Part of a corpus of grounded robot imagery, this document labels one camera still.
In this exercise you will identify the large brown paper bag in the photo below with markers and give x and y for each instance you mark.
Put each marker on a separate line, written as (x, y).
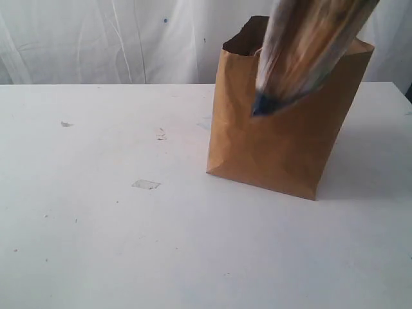
(285, 152)

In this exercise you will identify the spaghetti packet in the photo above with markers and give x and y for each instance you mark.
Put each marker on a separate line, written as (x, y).
(303, 42)

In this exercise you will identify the torn white paper scrap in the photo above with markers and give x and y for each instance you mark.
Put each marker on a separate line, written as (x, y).
(161, 135)

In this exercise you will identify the clear tape patch on table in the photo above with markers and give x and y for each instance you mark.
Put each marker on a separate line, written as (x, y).
(145, 184)

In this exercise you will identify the white backdrop curtain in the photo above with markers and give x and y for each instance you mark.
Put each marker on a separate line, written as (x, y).
(118, 42)

